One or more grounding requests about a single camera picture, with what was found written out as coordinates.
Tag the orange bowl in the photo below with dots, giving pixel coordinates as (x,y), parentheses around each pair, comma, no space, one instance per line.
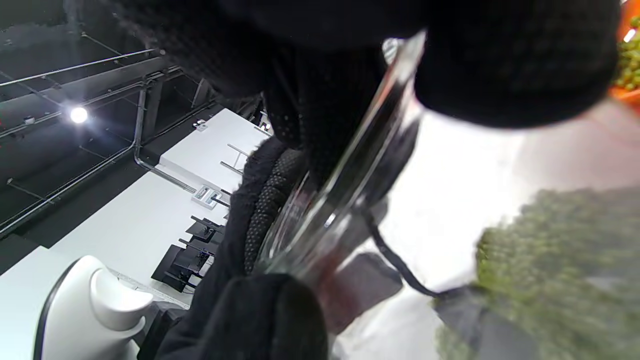
(625,95)

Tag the clear glass jar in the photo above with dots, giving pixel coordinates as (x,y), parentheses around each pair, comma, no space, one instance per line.
(450,200)

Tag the black measuring scoop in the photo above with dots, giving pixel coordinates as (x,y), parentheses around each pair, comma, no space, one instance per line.
(395,260)

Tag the pile of green mung beans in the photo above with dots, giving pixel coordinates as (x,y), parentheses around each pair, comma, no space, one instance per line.
(575,270)

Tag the person's left hand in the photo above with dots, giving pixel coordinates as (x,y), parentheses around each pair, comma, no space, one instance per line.
(240,300)

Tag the person's right hand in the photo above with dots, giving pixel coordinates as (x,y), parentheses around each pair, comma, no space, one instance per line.
(325,50)

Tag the round ceiling spot light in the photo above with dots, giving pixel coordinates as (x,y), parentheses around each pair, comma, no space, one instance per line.
(78,115)

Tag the scooped portion of mung beans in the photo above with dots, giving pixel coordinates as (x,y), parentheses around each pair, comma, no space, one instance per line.
(631,60)

